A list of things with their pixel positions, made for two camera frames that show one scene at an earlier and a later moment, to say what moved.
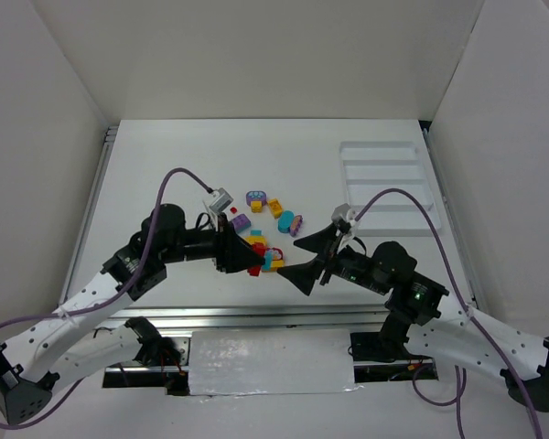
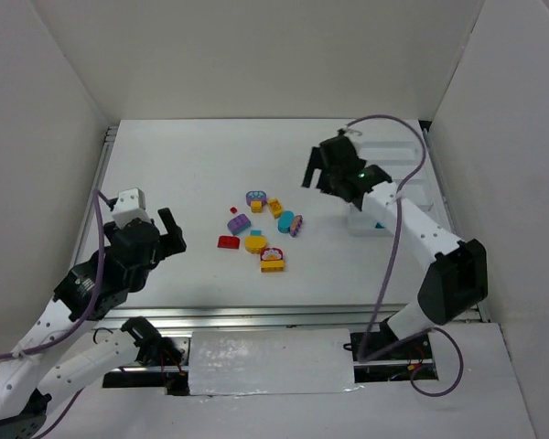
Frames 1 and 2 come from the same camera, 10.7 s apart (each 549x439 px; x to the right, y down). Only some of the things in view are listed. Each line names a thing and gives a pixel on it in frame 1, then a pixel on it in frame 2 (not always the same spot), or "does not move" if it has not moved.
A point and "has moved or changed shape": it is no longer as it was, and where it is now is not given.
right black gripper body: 329,256 → 326,165
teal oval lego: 285,221 does not move
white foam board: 271,361 does not move
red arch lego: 260,249 has moved or changed shape
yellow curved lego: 275,207 does not move
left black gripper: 222,244 → 166,237
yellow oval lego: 252,239 does not move
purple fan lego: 296,225 does not move
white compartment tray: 370,167 does not move
